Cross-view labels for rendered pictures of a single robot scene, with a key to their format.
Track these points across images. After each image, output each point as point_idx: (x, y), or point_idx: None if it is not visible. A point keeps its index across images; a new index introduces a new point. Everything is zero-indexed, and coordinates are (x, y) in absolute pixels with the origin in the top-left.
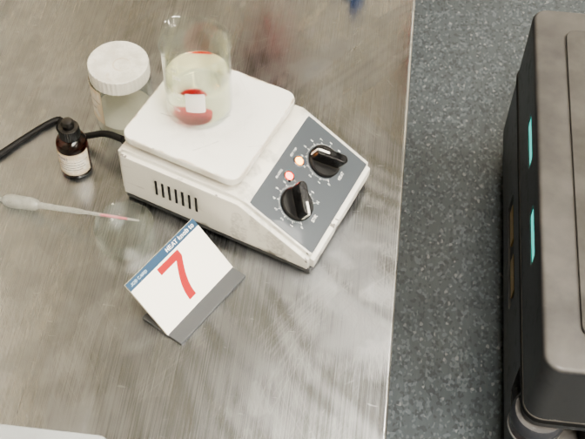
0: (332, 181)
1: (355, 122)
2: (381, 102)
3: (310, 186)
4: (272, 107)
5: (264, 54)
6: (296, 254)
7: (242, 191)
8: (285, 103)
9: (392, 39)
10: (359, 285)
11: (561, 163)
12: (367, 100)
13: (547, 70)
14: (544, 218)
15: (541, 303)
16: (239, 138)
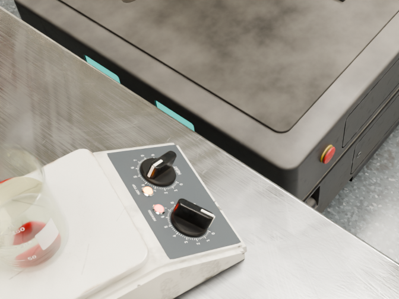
0: (179, 179)
1: (108, 131)
2: (104, 100)
3: (176, 199)
4: (85, 174)
5: None
6: (233, 256)
7: (153, 258)
8: (89, 160)
9: (46, 56)
10: (281, 226)
11: (143, 60)
12: (93, 109)
13: (64, 21)
14: (176, 98)
15: (239, 143)
16: (101, 223)
